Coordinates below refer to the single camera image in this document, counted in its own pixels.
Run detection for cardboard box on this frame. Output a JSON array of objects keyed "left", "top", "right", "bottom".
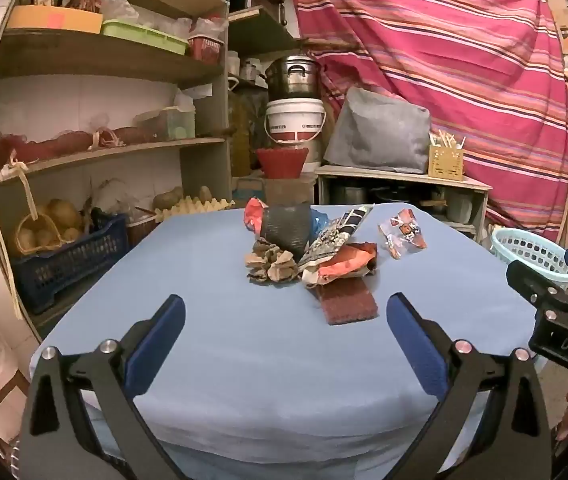
[{"left": 263, "top": 172, "right": 317, "bottom": 207}]

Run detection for red mesh bags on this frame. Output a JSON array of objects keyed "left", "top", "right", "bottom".
[{"left": 0, "top": 127, "right": 159, "bottom": 166}]

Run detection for grey cushion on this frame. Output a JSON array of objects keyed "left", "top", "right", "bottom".
[{"left": 323, "top": 86, "right": 432, "bottom": 175}]

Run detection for orange snack wrapper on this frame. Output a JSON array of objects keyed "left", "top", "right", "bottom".
[{"left": 301, "top": 242, "right": 379, "bottom": 288}]

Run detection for white plastic bucket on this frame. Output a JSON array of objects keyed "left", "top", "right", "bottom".
[{"left": 264, "top": 97, "right": 327, "bottom": 150}]

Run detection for brown paper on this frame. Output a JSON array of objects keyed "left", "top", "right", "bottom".
[{"left": 244, "top": 237, "right": 299, "bottom": 286}]

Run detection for low wooden cabinet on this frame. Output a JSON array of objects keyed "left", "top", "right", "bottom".
[{"left": 314, "top": 164, "right": 493, "bottom": 246}]

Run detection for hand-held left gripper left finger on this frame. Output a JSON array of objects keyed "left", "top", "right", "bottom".
[{"left": 19, "top": 294, "right": 199, "bottom": 480}]

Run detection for yellow oil jug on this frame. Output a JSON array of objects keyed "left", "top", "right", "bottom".
[{"left": 231, "top": 87, "right": 265, "bottom": 178}]

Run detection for red snack wrapper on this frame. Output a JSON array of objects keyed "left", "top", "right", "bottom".
[{"left": 243, "top": 197, "right": 271, "bottom": 233}]

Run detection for wooden shelf unit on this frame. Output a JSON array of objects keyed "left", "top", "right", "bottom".
[{"left": 0, "top": 0, "right": 315, "bottom": 331}]

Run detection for black white printed wrapper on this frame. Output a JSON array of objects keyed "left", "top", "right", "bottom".
[{"left": 298, "top": 204, "right": 375, "bottom": 273}]

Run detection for metal cooking pot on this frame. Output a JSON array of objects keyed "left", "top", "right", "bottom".
[{"left": 264, "top": 55, "right": 325, "bottom": 102}]

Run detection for yellow perforated holder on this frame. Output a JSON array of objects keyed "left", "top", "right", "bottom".
[{"left": 428, "top": 145, "right": 466, "bottom": 182}]

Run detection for dark grey paper cup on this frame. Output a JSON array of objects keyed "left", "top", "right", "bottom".
[{"left": 259, "top": 206, "right": 312, "bottom": 261}]

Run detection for bunch of wooden sticks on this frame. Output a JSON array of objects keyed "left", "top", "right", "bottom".
[{"left": 430, "top": 129, "right": 467, "bottom": 151}]

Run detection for red plastic bowl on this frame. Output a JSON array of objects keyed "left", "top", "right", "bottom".
[{"left": 255, "top": 147, "right": 311, "bottom": 181}]

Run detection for red plastic container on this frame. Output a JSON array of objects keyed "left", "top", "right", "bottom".
[{"left": 188, "top": 35, "right": 225, "bottom": 65}]

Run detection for green plastic tray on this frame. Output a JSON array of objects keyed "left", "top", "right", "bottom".
[{"left": 101, "top": 19, "right": 189, "bottom": 56}]

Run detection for red striped cloth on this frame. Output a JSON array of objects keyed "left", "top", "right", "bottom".
[{"left": 286, "top": 0, "right": 568, "bottom": 248}]

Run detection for wicker basket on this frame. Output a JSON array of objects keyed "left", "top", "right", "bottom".
[{"left": 14, "top": 160, "right": 65, "bottom": 256}]

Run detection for maroon scouring pad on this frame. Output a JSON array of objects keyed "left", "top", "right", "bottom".
[{"left": 314, "top": 277, "right": 381, "bottom": 326}]

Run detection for small clear printed packet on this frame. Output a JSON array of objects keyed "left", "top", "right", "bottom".
[{"left": 378, "top": 208, "right": 428, "bottom": 261}]

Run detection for dark blue plastic crate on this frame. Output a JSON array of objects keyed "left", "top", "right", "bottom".
[{"left": 11, "top": 212, "right": 131, "bottom": 316}]

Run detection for steel canister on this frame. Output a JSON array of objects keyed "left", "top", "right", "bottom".
[{"left": 299, "top": 137, "right": 323, "bottom": 173}]

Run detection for pile of potatoes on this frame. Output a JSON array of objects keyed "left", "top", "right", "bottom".
[{"left": 19, "top": 199, "right": 85, "bottom": 248}]

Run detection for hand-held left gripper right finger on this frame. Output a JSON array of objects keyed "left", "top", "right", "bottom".
[{"left": 386, "top": 292, "right": 554, "bottom": 480}]

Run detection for white plastic tub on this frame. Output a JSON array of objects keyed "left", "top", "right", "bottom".
[{"left": 446, "top": 187, "right": 474, "bottom": 223}]

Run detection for small steel pot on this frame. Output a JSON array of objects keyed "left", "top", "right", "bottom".
[{"left": 331, "top": 182, "right": 369, "bottom": 205}]

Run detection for blue tablecloth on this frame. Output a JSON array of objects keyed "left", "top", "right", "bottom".
[{"left": 29, "top": 203, "right": 539, "bottom": 480}]

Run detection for blue plastic bag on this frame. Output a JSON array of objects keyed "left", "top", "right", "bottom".
[{"left": 309, "top": 210, "right": 331, "bottom": 237}]

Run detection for clear plastic container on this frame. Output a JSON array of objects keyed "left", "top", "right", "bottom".
[{"left": 134, "top": 107, "right": 197, "bottom": 142}]

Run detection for light blue plastic basket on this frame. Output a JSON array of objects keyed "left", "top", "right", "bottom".
[{"left": 490, "top": 227, "right": 568, "bottom": 291}]

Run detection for yellow flat box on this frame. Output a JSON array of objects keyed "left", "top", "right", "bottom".
[{"left": 6, "top": 5, "right": 105, "bottom": 35}]

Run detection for yellow egg carton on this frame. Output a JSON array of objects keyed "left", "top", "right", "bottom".
[{"left": 153, "top": 196, "right": 235, "bottom": 223}]

